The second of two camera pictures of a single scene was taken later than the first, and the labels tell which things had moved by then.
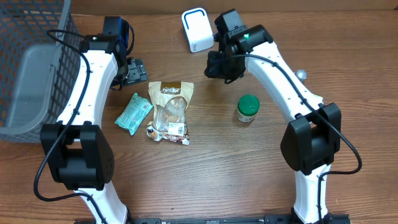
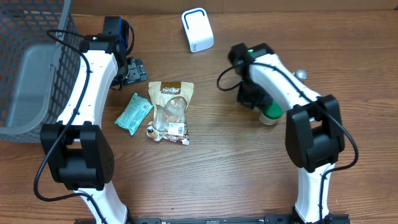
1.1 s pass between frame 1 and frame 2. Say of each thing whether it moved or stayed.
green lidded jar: moved
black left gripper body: stayed
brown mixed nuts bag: stayed
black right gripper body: moved
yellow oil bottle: stayed
